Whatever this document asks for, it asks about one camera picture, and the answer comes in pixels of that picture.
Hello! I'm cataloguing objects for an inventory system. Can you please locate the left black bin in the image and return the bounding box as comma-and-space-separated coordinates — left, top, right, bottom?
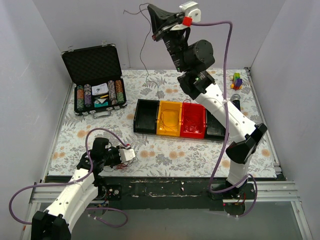
133, 99, 160, 135

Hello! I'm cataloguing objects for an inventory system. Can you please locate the yellow bin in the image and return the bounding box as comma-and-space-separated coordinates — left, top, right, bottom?
156, 101, 183, 137

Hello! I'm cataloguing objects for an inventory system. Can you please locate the red wire bundle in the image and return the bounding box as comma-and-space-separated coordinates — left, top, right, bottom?
102, 157, 138, 173

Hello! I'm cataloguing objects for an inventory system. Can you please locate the red bin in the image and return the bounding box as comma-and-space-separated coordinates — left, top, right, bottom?
180, 101, 206, 139

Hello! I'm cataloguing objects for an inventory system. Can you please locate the black bin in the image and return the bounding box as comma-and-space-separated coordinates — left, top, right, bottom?
133, 99, 160, 135
204, 110, 226, 141

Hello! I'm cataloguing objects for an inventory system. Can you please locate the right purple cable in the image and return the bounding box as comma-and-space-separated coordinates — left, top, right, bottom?
184, 20, 258, 217

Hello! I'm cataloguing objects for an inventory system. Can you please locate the right black bin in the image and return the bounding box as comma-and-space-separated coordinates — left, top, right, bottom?
204, 110, 226, 141

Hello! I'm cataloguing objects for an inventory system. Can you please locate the single red wire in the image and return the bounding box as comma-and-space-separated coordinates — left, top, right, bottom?
181, 98, 205, 135

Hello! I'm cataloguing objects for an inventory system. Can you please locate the playing card deck white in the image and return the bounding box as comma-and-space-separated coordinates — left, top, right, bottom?
91, 83, 109, 96

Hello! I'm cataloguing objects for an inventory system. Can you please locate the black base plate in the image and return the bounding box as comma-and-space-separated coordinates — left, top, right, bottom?
89, 176, 256, 211

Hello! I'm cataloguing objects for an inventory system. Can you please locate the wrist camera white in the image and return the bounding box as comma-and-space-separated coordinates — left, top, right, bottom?
169, 1, 201, 31
119, 148, 136, 163

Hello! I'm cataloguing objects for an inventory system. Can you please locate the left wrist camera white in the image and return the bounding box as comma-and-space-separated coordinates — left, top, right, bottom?
119, 148, 136, 163

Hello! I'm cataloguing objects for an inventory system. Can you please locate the colourful toy block train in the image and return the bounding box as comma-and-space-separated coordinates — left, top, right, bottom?
230, 72, 243, 90

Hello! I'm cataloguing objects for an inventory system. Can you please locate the aluminium rail frame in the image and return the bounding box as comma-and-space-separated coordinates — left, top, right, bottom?
26, 181, 313, 240

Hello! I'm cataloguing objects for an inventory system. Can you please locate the purple cable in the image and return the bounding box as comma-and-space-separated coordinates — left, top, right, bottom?
184, 20, 258, 217
8, 127, 133, 228

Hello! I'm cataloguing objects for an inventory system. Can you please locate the black poker chip case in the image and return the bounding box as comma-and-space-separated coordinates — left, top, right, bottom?
61, 44, 127, 116

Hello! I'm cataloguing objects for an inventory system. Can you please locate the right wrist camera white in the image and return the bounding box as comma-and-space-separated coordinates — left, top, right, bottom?
169, 1, 201, 31

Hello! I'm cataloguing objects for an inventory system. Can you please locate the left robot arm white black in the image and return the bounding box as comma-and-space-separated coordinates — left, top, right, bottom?
30, 137, 126, 240

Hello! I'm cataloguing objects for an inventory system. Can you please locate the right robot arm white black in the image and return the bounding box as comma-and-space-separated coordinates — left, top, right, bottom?
147, 1, 267, 199

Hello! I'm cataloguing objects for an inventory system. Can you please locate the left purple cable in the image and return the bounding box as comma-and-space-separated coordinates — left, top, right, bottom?
8, 127, 133, 228

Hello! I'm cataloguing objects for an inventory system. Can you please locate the black microphone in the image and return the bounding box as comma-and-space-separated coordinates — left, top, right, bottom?
230, 93, 241, 111

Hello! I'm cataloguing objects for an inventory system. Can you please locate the teal card box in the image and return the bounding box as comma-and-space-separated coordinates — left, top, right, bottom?
93, 98, 109, 108

